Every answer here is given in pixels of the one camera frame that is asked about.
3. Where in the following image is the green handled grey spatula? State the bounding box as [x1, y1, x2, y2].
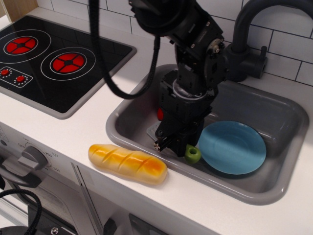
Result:
[146, 121, 201, 164]

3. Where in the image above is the red toy strawberry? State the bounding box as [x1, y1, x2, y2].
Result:
[157, 108, 164, 121]

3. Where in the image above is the grey oven knob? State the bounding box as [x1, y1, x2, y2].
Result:
[18, 146, 48, 170]

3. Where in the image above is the black toy stovetop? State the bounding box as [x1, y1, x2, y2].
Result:
[0, 15, 136, 120]

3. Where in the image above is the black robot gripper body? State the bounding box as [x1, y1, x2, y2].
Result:
[155, 70, 219, 151]

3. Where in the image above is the blue plastic plate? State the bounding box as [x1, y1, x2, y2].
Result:
[198, 121, 267, 175]

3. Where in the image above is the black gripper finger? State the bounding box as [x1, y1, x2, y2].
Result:
[168, 127, 203, 157]

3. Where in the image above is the black braided cable lower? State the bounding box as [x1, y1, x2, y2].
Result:
[0, 188, 43, 235]

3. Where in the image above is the grey plastic sink basin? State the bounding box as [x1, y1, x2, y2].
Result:
[105, 64, 310, 206]

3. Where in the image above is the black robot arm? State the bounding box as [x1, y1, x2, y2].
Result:
[129, 0, 227, 157]

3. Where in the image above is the black braided cable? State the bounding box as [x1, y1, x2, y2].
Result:
[0, 188, 43, 235]
[88, 0, 162, 100]

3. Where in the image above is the toy bread loaf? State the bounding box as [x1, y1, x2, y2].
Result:
[88, 144, 168, 185]

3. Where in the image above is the toy oven front panel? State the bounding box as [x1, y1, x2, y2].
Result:
[0, 123, 171, 235]

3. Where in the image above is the dark grey faucet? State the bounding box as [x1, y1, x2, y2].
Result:
[224, 0, 313, 82]

